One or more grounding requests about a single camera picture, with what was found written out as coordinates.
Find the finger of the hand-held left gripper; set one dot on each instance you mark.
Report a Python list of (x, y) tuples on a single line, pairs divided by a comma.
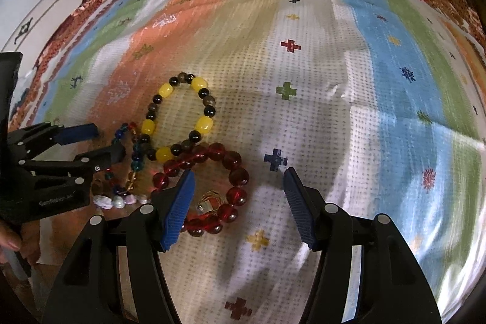
[(110, 155), (78, 133)]

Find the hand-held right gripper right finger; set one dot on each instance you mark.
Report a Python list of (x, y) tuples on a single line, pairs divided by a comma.
[(300, 212)]

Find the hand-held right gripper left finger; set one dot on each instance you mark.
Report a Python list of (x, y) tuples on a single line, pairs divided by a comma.
[(177, 212)]

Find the person's left hand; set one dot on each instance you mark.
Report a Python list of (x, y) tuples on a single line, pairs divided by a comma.
[(9, 240)]

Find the white bed headboard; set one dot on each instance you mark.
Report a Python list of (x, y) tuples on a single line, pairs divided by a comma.
[(49, 1)]

